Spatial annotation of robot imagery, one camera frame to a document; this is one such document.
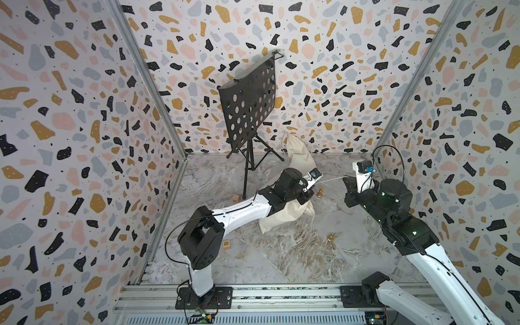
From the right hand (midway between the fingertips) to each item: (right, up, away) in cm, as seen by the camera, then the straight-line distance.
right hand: (347, 177), depth 66 cm
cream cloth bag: (-9, +11, +46) cm, 48 cm away
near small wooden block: (-44, -29, +19) cm, 56 cm away
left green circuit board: (-49, -50, +4) cm, 70 cm away
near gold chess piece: (+1, -27, +21) cm, 34 cm away
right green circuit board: (+12, -50, +5) cm, 52 cm away
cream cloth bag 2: (-16, -15, +17) cm, 28 cm away
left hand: (-8, -3, +16) cm, 18 cm away
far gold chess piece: (-1, -9, +36) cm, 38 cm away
